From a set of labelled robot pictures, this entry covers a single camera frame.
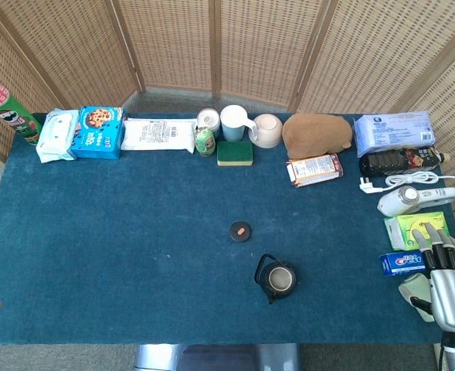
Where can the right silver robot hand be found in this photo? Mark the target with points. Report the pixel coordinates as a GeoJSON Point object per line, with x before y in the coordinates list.
{"type": "Point", "coordinates": [453, 297]}

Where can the black lid with orange knob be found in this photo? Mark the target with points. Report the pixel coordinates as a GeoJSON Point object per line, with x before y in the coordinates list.
{"type": "Point", "coordinates": [240, 231]}

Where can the black teapot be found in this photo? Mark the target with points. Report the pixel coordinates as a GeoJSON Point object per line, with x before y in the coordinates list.
{"type": "Point", "coordinates": [275, 279]}

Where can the white plastic lidded container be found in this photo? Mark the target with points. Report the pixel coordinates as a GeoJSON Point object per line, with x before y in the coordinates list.
{"type": "Point", "coordinates": [208, 118]}

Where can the pale green lint roller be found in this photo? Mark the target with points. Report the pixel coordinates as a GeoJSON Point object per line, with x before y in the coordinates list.
{"type": "Point", "coordinates": [412, 286]}

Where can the blue Crest toothpaste box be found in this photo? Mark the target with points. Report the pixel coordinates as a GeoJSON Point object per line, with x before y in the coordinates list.
{"type": "Point", "coordinates": [403, 263]}

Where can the green tissue box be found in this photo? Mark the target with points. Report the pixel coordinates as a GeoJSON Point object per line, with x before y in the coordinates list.
{"type": "Point", "coordinates": [406, 228]}

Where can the dark sauce bottle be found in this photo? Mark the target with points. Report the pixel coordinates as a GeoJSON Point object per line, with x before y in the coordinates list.
{"type": "Point", "coordinates": [397, 160]}

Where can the blue table cloth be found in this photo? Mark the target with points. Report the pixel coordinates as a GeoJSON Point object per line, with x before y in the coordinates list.
{"type": "Point", "coordinates": [134, 239]}

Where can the lavender tissue pack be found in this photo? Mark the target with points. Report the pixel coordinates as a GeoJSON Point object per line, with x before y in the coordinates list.
{"type": "Point", "coordinates": [393, 131]}

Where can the white wet wipes pack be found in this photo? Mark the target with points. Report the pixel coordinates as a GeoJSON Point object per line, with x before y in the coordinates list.
{"type": "Point", "coordinates": [56, 136]}

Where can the brown white snack box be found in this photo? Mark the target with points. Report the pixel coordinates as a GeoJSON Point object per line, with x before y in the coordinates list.
{"type": "Point", "coordinates": [315, 169]}

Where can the green Pringles can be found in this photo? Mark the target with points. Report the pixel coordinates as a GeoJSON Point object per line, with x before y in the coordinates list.
{"type": "Point", "coordinates": [16, 118]}

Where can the blue cookie box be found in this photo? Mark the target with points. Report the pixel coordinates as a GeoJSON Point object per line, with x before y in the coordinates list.
{"type": "Point", "coordinates": [97, 133]}

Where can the brown plush toy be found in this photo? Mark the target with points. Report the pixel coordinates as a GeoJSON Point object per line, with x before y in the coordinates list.
{"type": "Point", "coordinates": [316, 135]}

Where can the grey robot torso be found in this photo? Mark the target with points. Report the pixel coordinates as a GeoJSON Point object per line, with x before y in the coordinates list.
{"type": "Point", "coordinates": [215, 357]}

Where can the white flat plastic package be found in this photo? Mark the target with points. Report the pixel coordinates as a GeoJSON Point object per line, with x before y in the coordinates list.
{"type": "Point", "coordinates": [158, 134]}

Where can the beige upturned bowl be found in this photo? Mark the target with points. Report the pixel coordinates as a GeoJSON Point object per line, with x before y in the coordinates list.
{"type": "Point", "coordinates": [267, 130]}

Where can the green yellow sponge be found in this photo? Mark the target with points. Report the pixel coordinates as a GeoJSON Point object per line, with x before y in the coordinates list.
{"type": "Point", "coordinates": [235, 153]}

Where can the small green bottle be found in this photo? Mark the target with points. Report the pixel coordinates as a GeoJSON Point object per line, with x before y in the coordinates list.
{"type": "Point", "coordinates": [204, 142]}

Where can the woven bamboo folding screen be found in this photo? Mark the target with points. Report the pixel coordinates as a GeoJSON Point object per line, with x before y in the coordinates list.
{"type": "Point", "coordinates": [173, 42]}

